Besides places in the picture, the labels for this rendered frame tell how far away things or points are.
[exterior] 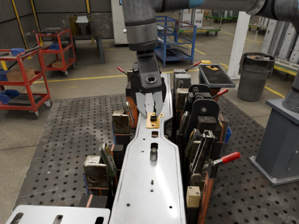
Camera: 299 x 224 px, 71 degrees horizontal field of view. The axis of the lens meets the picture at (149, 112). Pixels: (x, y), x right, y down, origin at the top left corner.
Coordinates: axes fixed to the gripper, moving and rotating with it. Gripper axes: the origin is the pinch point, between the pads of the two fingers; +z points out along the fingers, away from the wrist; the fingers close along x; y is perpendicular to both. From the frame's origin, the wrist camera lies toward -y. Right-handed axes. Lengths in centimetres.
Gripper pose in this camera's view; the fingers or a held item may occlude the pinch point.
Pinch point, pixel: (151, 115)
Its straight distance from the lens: 59.4
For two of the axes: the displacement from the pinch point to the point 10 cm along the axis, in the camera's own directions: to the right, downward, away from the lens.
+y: -0.6, -5.0, 8.7
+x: -9.9, 1.2, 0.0
